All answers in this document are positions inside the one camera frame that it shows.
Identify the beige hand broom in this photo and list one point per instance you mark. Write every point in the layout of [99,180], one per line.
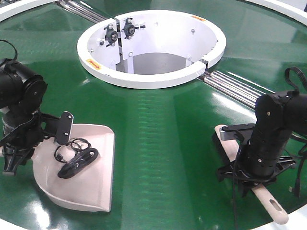
[274,209]

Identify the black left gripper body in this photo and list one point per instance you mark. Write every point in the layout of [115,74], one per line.
[25,130]

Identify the black bearing left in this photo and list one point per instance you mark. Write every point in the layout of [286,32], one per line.
[111,35]

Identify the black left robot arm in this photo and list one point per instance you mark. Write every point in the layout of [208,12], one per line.
[20,87]

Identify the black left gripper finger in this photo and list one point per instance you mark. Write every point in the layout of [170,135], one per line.
[64,127]
[14,157]

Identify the steel rollers top left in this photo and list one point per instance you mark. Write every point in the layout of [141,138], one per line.
[81,10]

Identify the white outer rim top right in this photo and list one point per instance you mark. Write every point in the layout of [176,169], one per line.
[295,9]

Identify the green conveyor belt surface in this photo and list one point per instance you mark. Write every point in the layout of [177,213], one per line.
[165,159]

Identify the orange warning label back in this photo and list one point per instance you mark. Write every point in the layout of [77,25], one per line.
[198,18]

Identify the orange warning label front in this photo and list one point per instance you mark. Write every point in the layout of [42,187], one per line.
[94,64]

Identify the white outer rim top left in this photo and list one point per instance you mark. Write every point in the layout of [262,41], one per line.
[11,9]

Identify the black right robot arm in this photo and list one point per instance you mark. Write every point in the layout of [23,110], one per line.
[258,160]

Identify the black bearing right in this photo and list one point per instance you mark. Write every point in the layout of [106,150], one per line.
[129,28]

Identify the steel rollers right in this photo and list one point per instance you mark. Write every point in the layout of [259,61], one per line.
[241,89]

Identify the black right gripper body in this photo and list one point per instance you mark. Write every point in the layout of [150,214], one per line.
[247,176]

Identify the black bearing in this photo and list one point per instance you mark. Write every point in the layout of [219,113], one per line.
[111,35]
[129,28]

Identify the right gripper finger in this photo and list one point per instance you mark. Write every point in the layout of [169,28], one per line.
[241,132]

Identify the white rim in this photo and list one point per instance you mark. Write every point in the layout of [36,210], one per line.
[295,9]
[11,9]

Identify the orange warning label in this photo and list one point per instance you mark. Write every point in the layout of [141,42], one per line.
[198,18]
[94,64]

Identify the steel rollers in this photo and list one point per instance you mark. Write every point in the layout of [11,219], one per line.
[241,89]
[81,10]

